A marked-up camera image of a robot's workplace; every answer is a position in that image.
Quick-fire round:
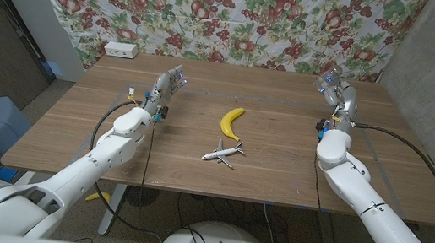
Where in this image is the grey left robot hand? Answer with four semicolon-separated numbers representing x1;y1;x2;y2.
140;60;190;122

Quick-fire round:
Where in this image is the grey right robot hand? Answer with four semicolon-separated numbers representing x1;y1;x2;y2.
308;73;362;136

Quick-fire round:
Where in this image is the clear glass salt shaker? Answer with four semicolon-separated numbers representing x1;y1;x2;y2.
312;62;345;93

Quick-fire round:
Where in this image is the yellow toy banana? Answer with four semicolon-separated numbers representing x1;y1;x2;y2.
218;105;247;143

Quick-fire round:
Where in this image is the white toy airplane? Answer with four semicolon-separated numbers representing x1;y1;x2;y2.
199;136;247;171

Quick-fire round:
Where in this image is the white power strip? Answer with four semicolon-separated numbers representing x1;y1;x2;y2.
102;40;140;61

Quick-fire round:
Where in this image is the floral fruit print backdrop cloth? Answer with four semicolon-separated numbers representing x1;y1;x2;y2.
10;0;430;116

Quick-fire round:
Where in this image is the round black fan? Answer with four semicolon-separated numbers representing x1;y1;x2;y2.
123;184;161;210

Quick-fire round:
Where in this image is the yellow object under table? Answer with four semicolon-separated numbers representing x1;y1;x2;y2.
84;188;113;205

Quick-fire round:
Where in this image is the white table leg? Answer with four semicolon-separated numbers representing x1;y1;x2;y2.
97;181;129;239

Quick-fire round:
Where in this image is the grey table leg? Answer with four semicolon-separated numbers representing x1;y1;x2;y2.
313;211;345;243

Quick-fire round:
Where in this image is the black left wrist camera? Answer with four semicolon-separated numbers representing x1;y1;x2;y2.
154;104;170;124

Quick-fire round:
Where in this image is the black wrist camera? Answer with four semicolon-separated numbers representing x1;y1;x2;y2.
313;116;329;142
154;104;170;124

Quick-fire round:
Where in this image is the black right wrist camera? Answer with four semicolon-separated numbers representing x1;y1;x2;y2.
313;116;329;142

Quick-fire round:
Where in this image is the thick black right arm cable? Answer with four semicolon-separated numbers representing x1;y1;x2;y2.
337;121;435;233

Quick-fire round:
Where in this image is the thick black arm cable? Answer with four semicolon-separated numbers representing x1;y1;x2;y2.
77;94;182;243
337;121;435;233

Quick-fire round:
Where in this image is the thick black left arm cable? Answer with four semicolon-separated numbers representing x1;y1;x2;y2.
77;94;182;243

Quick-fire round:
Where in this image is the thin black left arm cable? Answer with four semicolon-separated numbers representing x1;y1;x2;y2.
131;118;163;243

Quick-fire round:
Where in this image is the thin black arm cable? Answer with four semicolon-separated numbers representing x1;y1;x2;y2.
301;151;435;243
131;118;163;243

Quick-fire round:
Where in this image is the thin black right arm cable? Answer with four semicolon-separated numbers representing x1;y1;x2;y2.
301;151;435;243

